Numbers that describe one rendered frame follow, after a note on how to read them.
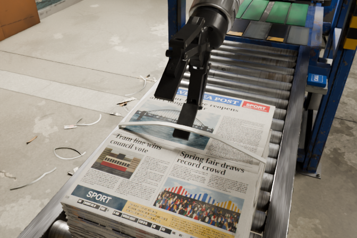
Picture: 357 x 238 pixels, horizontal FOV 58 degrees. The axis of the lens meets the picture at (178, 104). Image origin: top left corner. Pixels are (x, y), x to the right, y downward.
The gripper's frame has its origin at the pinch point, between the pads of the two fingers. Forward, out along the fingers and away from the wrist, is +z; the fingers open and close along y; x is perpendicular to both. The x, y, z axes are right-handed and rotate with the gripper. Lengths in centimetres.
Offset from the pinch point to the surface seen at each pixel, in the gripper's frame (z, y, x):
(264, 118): -10.7, 15.7, -13.1
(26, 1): -187, 188, 294
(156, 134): 0.9, 9.0, 5.3
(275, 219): 4.8, 34.2, -19.7
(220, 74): -51, 64, 11
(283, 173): -8.7, 41.3, -19.9
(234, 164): 3.2, 8.1, -10.5
